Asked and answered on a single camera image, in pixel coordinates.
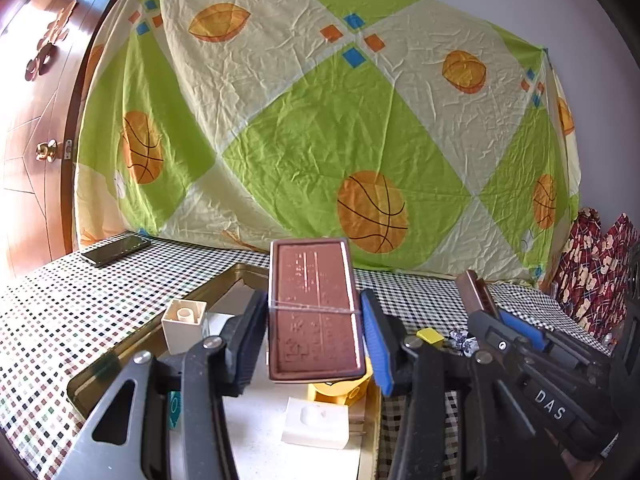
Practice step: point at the brown harmonica case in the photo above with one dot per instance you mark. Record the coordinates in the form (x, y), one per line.
(475, 295)

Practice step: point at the black smartphone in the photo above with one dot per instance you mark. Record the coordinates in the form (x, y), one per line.
(115, 250)

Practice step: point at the brass door knob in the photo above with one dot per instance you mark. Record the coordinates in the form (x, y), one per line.
(47, 151)

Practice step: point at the white toy block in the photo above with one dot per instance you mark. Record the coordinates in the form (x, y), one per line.
(183, 325)

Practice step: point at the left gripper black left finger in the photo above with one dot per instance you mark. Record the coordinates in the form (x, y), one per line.
(245, 344)

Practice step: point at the brown card box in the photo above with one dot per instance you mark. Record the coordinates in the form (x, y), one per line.
(314, 322)

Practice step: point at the red bear pattern cloth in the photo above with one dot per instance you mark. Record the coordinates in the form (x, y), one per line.
(591, 281)

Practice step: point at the white cork-sided box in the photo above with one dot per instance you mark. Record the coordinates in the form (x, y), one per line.
(233, 303)

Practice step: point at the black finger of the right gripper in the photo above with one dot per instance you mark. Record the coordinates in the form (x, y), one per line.
(495, 337)

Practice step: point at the small yellow cube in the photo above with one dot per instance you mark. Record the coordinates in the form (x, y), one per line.
(431, 336)

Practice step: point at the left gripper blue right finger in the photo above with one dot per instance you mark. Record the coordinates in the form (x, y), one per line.
(499, 441)

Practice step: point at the white charger box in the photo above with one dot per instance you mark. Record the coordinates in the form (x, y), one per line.
(315, 424)

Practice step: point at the basketball pattern hanging sheet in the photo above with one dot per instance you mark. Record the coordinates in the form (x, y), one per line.
(431, 140)

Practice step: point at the yellow large toy block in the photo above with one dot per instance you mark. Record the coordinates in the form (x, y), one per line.
(346, 392)

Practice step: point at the brown wooden door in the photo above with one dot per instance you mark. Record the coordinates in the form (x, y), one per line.
(48, 54)

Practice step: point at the checkered tablecloth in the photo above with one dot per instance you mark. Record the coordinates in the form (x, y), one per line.
(58, 319)

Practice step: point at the white paper tin liner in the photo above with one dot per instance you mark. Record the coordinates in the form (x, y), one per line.
(254, 423)

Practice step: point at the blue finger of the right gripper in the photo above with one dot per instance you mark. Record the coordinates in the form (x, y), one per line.
(549, 352)

